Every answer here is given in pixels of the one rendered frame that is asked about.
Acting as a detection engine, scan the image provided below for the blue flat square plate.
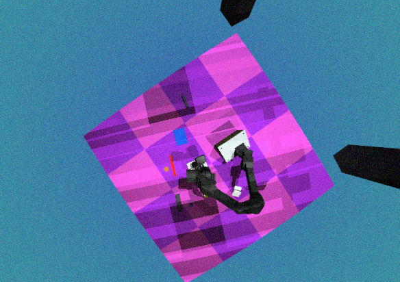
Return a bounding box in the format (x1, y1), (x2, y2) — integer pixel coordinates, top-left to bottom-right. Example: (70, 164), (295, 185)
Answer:
(173, 128), (188, 146)

